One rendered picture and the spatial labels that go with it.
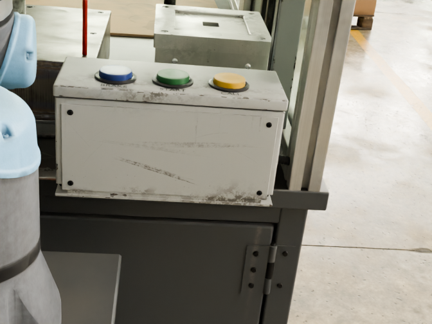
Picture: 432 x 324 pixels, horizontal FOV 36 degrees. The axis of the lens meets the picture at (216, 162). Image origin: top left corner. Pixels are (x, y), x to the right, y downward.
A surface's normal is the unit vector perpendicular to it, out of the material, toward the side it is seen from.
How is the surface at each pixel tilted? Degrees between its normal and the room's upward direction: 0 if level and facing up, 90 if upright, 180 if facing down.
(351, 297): 0
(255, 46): 90
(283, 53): 90
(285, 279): 90
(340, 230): 0
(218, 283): 90
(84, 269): 0
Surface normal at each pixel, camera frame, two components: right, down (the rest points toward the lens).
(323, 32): 0.06, 0.45
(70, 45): 0.09, -0.89
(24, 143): 0.95, 0.18
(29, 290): 0.88, 0.00
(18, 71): 0.20, 0.64
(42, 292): 0.96, -0.11
